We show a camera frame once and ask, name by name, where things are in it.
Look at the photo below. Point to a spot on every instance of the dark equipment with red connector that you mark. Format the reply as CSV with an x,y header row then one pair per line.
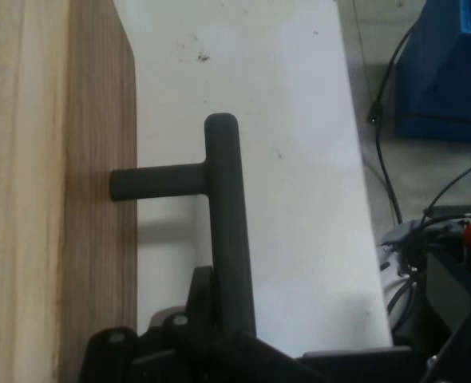
x,y
451,287

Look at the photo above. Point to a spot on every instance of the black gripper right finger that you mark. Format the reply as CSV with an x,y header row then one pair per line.
x,y
339,367

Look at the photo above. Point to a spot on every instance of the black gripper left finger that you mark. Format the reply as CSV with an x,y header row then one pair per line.
x,y
155,351

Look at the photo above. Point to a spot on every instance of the brown wooden drawer cabinet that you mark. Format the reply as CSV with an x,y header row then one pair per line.
x,y
20,199

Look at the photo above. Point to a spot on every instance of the blue plastic housing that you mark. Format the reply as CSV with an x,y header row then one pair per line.
x,y
447,80

